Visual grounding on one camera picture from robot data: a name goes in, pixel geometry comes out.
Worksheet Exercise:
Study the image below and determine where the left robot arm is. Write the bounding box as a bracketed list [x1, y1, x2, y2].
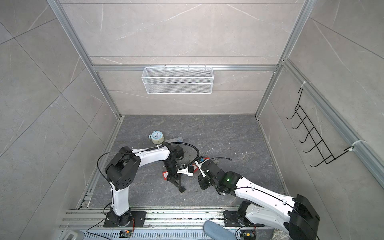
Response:
[97, 142, 200, 228]

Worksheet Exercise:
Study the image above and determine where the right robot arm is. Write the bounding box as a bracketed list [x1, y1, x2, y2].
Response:
[195, 157, 320, 240]

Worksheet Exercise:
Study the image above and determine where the blue slipper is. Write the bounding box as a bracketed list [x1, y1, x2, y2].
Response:
[203, 221, 237, 240]

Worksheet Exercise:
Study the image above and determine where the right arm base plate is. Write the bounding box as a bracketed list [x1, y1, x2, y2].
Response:
[223, 210, 265, 227]

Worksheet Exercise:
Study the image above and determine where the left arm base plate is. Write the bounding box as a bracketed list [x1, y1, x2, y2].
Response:
[103, 211, 147, 228]

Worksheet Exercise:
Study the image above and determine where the white wire basket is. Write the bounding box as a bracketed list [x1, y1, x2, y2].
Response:
[142, 67, 214, 95]

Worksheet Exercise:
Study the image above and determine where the aluminium rail front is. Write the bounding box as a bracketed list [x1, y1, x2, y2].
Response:
[59, 206, 277, 232]

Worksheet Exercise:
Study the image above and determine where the black wire hook rack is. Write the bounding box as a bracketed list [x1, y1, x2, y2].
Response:
[286, 88, 355, 168]

